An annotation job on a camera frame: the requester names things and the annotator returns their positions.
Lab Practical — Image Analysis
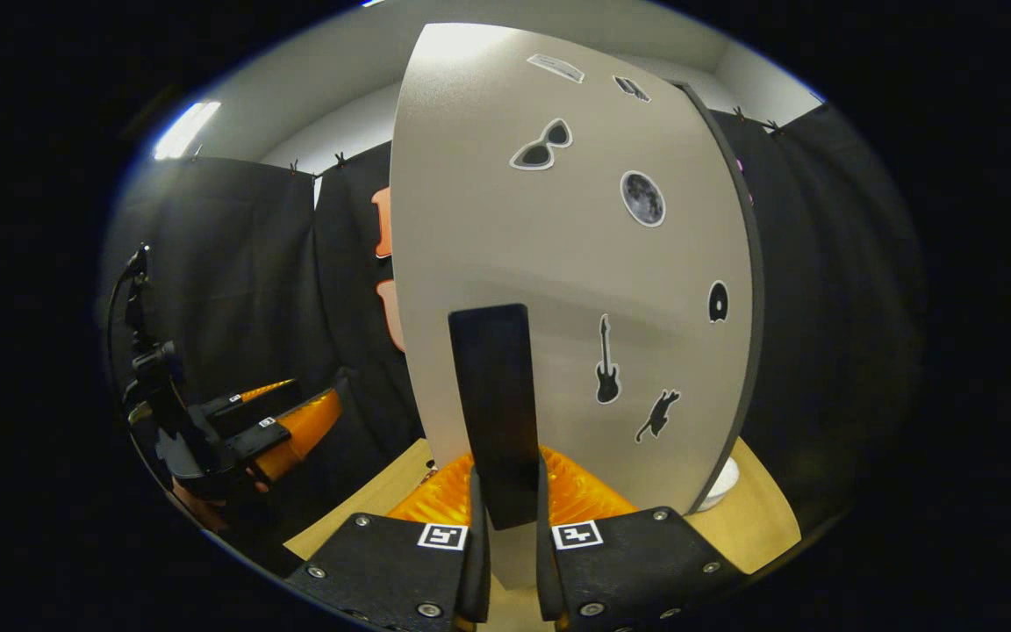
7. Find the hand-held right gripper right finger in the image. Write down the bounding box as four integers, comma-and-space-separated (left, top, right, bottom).
536, 446, 748, 632

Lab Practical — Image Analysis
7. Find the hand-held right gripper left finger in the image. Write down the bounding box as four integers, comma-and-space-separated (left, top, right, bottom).
284, 449, 491, 632

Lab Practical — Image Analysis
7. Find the black cabinet door handle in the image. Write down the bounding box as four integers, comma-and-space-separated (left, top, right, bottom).
448, 303, 541, 532

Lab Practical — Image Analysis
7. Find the beige cabinet door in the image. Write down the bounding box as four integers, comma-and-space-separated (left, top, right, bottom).
390, 22, 756, 591

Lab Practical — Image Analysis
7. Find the grey cabinet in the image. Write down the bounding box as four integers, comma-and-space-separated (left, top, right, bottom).
668, 79, 767, 519

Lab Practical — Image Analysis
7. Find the white cup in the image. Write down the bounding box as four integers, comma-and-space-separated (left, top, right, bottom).
694, 456, 742, 514

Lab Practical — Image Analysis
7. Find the black backdrop cloth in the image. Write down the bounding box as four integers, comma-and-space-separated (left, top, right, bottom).
106, 101, 923, 563

